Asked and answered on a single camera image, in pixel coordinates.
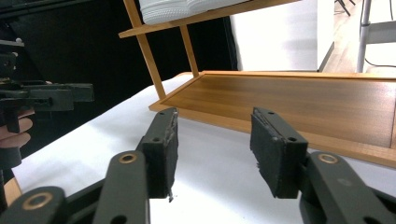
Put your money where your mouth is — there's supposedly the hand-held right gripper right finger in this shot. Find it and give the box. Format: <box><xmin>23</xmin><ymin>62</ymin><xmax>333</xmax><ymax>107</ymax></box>
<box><xmin>249</xmin><ymin>106</ymin><xmax>310</xmax><ymax>200</ymax></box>

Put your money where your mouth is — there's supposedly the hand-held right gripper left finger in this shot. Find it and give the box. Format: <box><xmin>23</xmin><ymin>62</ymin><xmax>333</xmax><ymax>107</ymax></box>
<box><xmin>136</xmin><ymin>106</ymin><xmax>180</xmax><ymax>203</ymax></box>

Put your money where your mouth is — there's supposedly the wooden three-tier shoe rack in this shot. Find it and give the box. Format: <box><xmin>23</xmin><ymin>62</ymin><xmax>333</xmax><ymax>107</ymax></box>
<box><xmin>118</xmin><ymin>0</ymin><xmax>396</xmax><ymax>169</ymax></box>

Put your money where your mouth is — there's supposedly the white sneaker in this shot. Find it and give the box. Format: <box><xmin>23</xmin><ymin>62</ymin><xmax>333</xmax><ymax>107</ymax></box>
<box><xmin>138</xmin><ymin>0</ymin><xmax>250</xmax><ymax>26</ymax></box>

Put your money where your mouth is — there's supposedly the black curtain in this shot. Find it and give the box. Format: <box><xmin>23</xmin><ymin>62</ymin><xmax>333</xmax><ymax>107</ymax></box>
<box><xmin>0</xmin><ymin>0</ymin><xmax>239</xmax><ymax>158</ymax></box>

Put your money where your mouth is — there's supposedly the white table mat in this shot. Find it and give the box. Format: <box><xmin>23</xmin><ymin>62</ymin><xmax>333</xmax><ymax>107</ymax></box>
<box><xmin>12</xmin><ymin>73</ymin><xmax>396</xmax><ymax>224</ymax></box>

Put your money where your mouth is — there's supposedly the grey metal stand pole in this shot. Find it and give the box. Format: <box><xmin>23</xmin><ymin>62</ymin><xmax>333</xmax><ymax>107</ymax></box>
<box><xmin>355</xmin><ymin>0</ymin><xmax>396</xmax><ymax>74</ymax></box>

